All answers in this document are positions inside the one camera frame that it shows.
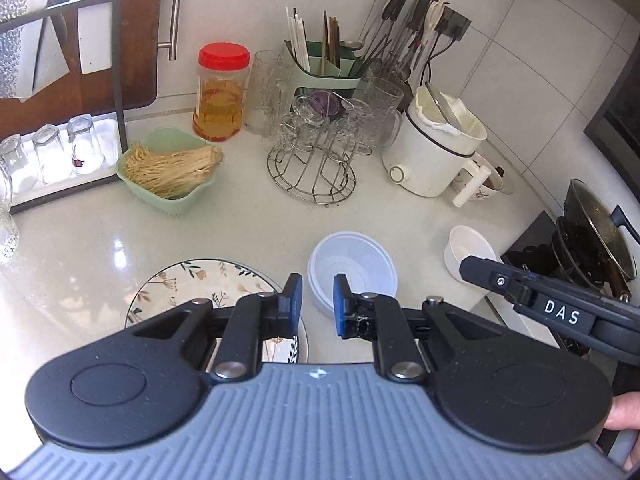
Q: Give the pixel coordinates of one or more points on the dried noodles bundle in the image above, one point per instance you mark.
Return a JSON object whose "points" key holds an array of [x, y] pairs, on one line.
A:
{"points": [[170, 167]]}

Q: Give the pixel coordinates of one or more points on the black oven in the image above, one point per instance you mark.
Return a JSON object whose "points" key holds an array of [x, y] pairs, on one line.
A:
{"points": [[617, 115]]}

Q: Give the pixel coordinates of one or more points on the brown wooden cutting board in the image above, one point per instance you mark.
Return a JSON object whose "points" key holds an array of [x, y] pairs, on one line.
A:
{"points": [[142, 35]]}

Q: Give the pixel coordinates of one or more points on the black wok with lid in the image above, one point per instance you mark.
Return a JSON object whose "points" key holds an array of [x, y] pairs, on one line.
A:
{"points": [[595, 215]]}

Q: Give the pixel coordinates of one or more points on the red-lidded plastic jar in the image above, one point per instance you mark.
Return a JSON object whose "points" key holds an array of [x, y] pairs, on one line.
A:
{"points": [[220, 95]]}

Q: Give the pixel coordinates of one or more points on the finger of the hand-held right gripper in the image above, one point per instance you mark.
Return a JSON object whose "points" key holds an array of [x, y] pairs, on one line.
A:
{"points": [[485, 271]]}

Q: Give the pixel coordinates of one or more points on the ribbed glass mug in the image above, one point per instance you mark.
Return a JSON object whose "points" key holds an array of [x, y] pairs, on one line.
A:
{"points": [[382, 110]]}

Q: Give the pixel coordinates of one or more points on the white cutting board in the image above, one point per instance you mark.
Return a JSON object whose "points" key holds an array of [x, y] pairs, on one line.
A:
{"points": [[95, 40]]}

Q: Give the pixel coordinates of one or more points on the bundle of white chopsticks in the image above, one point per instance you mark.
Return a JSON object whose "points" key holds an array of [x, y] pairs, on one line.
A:
{"points": [[299, 40]]}

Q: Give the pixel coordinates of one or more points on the green plastic basket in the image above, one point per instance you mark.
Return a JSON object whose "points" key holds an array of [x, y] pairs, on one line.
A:
{"points": [[170, 205]]}

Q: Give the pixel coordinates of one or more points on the black gas stove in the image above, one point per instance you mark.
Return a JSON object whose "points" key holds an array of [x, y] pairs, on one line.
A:
{"points": [[530, 245]]}

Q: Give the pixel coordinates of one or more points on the black wall socket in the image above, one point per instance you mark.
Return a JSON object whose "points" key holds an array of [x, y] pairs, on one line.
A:
{"points": [[456, 22]]}

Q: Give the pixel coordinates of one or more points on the dark-rimmed floral plate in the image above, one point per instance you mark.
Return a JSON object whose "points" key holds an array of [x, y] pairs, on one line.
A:
{"points": [[200, 285]]}

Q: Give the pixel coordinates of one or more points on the tall glass mug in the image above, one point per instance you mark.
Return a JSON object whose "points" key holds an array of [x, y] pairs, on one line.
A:
{"points": [[265, 95]]}

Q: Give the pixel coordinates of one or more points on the textured silver sheet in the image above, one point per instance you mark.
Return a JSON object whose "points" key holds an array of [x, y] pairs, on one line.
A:
{"points": [[20, 35]]}

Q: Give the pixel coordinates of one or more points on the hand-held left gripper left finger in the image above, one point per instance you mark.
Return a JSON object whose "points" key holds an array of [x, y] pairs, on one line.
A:
{"points": [[295, 302]]}

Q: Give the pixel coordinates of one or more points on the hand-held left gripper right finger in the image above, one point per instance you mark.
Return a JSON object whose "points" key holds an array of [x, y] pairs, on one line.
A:
{"points": [[340, 310]]}

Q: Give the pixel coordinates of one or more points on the white drip tray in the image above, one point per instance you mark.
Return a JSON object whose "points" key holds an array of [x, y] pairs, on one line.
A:
{"points": [[107, 130]]}

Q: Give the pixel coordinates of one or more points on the small glass cup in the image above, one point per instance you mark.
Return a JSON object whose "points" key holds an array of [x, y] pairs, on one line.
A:
{"points": [[294, 130], [350, 132], [310, 110]]}

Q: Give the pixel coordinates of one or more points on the small white bowl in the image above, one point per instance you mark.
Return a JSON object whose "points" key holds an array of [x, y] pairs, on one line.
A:
{"points": [[467, 250]]}

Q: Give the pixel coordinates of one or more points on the person's right hand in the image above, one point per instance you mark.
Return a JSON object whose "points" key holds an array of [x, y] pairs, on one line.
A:
{"points": [[625, 410]]}

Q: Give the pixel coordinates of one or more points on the black dish rack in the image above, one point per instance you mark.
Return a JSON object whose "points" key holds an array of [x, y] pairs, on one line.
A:
{"points": [[120, 60]]}

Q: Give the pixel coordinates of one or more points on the row of hanging kitchen utensils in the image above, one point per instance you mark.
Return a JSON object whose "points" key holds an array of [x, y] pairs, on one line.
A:
{"points": [[400, 25]]}

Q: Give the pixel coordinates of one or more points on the purple cup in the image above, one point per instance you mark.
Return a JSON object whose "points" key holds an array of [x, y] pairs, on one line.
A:
{"points": [[322, 102]]}

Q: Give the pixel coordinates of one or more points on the white electric cooker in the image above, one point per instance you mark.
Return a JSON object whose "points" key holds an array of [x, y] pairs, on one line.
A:
{"points": [[430, 160]]}

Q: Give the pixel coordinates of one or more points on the bundle of brown chopsticks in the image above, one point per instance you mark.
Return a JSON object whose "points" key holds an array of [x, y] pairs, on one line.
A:
{"points": [[332, 40]]}

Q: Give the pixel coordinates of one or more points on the translucent plastic bowl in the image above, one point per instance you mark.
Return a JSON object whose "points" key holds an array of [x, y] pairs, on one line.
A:
{"points": [[352, 260], [320, 300]]}

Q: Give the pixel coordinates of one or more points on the clear drinking glass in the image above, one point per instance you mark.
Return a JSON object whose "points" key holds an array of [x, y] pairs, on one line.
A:
{"points": [[86, 145], [6, 220], [20, 165], [52, 155]]}

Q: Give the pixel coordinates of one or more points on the floral ceramic cup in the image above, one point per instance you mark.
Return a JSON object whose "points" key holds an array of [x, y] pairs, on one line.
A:
{"points": [[492, 180]]}

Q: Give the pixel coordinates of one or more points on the green white cutlery holder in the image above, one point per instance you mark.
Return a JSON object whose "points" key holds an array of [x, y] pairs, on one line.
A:
{"points": [[320, 77]]}

